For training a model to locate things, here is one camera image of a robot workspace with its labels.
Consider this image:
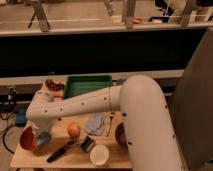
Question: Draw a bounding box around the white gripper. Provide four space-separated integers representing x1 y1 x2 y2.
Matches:
32 119 53 134

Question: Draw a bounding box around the blue sponge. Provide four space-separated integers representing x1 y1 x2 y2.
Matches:
36 132 51 148

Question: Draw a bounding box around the red bowl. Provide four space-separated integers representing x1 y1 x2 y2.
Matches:
20 126 36 151

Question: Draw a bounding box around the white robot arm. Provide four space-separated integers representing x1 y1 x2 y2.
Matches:
27 75 182 171

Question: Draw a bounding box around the purple bowl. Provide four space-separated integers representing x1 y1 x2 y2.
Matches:
115 123 127 148

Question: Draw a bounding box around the blue box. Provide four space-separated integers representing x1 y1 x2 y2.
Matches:
15 109 27 127

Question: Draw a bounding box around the orange apple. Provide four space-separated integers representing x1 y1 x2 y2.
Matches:
67 123 80 138

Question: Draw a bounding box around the bunch of dark grapes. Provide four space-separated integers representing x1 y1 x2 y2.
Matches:
45 79 65 91

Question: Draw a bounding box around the small black box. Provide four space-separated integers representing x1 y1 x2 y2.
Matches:
80 136 95 152

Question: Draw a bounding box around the grey blue cloth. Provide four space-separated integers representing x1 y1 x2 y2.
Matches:
84 113 105 136

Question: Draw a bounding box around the green tray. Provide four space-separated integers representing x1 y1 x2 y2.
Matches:
63 75 112 99

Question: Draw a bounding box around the white cup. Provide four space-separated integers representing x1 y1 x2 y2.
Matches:
90 145 109 166

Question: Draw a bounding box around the grey panel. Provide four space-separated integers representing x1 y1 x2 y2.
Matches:
169 27 213 171

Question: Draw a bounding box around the black handled knife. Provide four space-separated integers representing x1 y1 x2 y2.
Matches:
47 141 74 163

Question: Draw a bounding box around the black cable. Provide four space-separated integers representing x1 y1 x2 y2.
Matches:
0 112 17 155

